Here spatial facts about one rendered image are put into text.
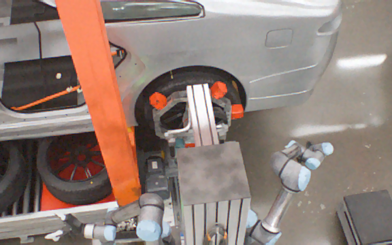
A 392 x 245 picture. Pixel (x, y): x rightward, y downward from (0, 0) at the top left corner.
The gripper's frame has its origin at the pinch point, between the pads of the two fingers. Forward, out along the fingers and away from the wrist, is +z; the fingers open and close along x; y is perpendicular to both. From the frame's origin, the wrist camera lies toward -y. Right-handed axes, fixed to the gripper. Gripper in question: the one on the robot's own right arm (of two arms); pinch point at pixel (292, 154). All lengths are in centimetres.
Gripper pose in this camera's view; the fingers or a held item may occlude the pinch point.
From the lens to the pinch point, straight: 337.0
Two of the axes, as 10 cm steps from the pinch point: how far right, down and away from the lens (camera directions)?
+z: -5.2, 1.9, 8.3
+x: 6.5, 7.2, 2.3
